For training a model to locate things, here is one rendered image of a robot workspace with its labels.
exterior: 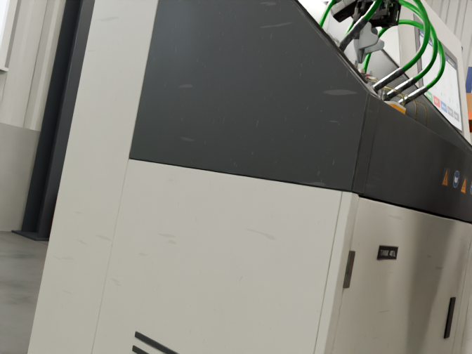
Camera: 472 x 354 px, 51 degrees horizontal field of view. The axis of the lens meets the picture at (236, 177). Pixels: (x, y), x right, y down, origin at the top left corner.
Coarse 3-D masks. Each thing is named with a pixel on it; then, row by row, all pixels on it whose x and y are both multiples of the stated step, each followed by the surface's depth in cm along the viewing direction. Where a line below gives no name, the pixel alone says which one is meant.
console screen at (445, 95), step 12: (420, 36) 165; (432, 48) 173; (444, 48) 185; (420, 60) 162; (456, 60) 196; (432, 72) 170; (444, 72) 181; (456, 72) 194; (420, 84) 159; (444, 84) 179; (456, 84) 191; (432, 96) 166; (444, 96) 177; (456, 96) 189; (444, 108) 175; (456, 108) 187; (456, 120) 185
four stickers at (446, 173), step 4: (444, 168) 105; (444, 172) 106; (448, 172) 108; (456, 172) 112; (444, 176) 106; (448, 176) 108; (456, 176) 112; (464, 176) 116; (444, 180) 106; (448, 180) 108; (456, 180) 112; (464, 180) 117; (444, 184) 107; (452, 184) 111; (456, 184) 113; (464, 184) 117; (464, 188) 118; (464, 192) 118
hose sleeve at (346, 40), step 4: (360, 20) 105; (364, 20) 104; (368, 20) 104; (356, 24) 106; (360, 24) 105; (364, 24) 105; (352, 28) 107; (356, 28) 106; (360, 28) 106; (348, 32) 108; (352, 32) 107; (356, 32) 106; (348, 36) 108; (352, 36) 107; (344, 40) 109; (348, 40) 108; (352, 40) 109; (344, 44) 109
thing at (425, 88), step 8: (400, 24) 139; (408, 24) 137; (416, 24) 135; (440, 48) 130; (368, 56) 143; (440, 56) 129; (368, 64) 144; (440, 64) 129; (440, 72) 129; (432, 80) 130; (424, 88) 131; (416, 96) 132; (400, 104) 135
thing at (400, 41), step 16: (336, 0) 167; (400, 16) 153; (432, 16) 180; (384, 32) 154; (400, 32) 151; (448, 32) 194; (384, 48) 153; (400, 48) 150; (448, 48) 191; (400, 64) 149; (416, 64) 159; (464, 96) 201; (464, 112) 198; (464, 128) 195; (464, 304) 129; (464, 320) 131; (464, 336) 132; (464, 352) 134
